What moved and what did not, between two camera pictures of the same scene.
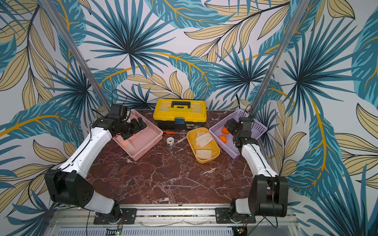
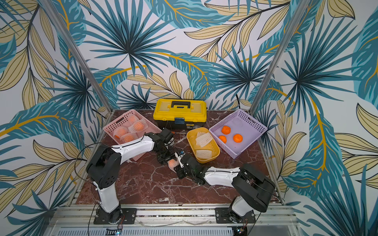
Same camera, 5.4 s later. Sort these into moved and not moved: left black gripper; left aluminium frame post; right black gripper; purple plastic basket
Moved: left black gripper; right black gripper
Not moved: left aluminium frame post; purple plastic basket
